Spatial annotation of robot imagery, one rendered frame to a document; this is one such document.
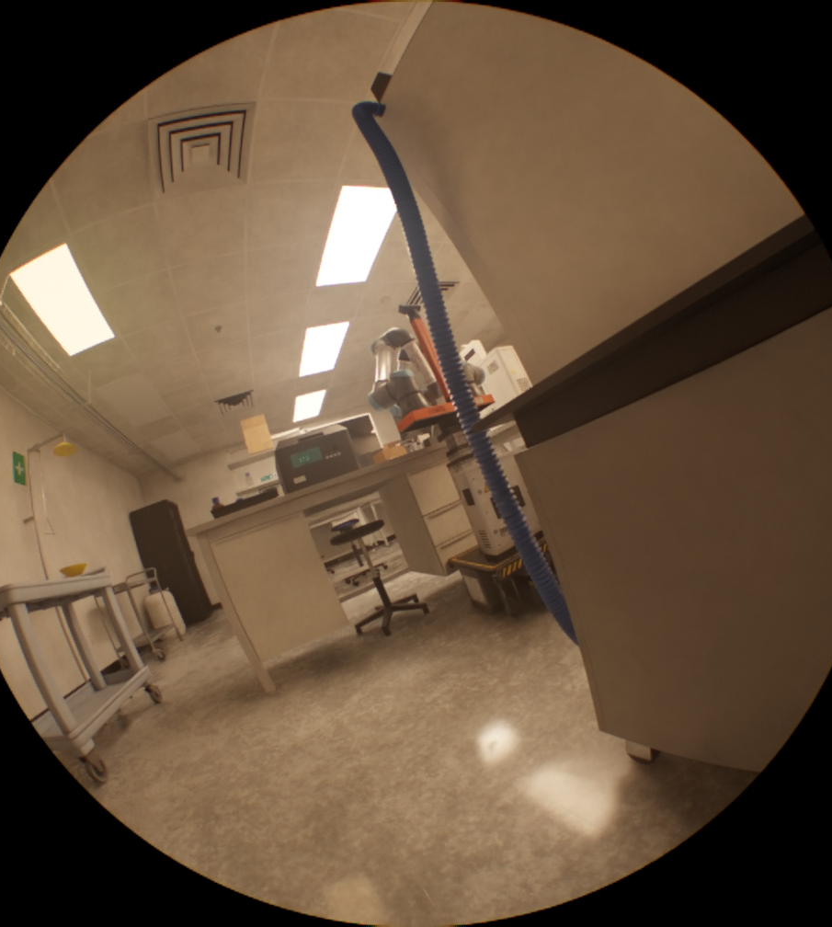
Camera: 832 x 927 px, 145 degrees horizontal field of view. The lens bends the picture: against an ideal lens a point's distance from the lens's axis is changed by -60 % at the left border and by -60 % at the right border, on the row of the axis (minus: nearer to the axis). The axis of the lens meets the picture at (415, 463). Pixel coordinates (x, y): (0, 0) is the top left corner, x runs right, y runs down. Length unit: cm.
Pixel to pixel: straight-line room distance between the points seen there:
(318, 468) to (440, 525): 73
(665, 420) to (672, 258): 15
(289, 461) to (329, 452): 22
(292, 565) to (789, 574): 164
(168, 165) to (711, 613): 256
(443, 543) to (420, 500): 27
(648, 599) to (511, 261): 45
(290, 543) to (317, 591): 27
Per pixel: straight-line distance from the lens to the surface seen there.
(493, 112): 53
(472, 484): 138
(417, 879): 79
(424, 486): 181
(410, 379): 153
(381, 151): 63
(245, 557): 164
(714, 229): 35
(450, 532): 185
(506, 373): 242
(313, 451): 173
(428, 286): 51
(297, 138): 233
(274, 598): 165
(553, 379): 34
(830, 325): 32
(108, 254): 270
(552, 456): 42
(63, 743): 175
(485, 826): 81
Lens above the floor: 68
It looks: 5 degrees up
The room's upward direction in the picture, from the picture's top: 22 degrees counter-clockwise
